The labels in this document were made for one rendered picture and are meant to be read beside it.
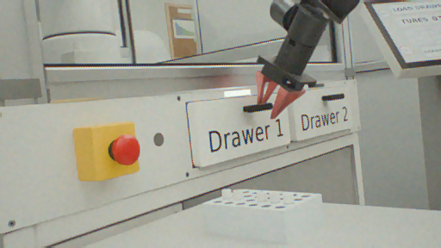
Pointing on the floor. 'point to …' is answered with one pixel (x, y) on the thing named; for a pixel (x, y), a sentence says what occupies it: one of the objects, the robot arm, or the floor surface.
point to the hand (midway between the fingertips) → (267, 110)
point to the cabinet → (77, 228)
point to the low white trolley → (403, 216)
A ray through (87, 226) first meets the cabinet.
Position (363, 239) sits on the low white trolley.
